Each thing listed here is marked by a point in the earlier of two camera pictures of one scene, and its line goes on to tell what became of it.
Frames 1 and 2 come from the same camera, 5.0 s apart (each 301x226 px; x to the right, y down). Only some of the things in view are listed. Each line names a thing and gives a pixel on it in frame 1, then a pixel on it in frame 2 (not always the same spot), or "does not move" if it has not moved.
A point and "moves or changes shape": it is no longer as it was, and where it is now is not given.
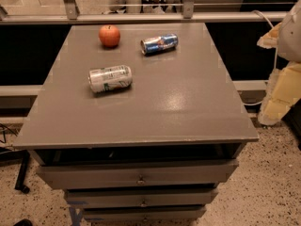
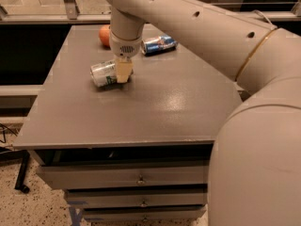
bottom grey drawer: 144,213 does not move
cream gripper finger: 282,92 to 124,67
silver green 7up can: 109,78 moves or changes shape
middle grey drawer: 140,198 does not move
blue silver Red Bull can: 159,43 does not move
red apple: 109,36 does not move
